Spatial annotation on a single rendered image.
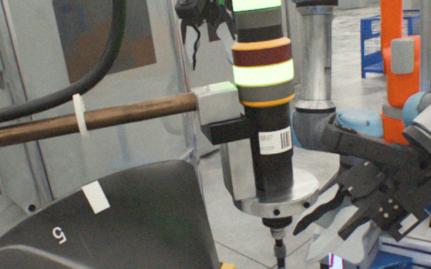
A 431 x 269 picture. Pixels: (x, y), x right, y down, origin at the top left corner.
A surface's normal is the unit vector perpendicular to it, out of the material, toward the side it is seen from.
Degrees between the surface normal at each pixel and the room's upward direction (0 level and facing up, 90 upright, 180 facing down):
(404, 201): 88
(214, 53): 90
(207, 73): 90
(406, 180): 88
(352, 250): 80
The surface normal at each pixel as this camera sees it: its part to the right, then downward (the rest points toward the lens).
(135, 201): 0.22, -0.52
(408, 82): -0.34, 0.33
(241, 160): 0.23, 0.26
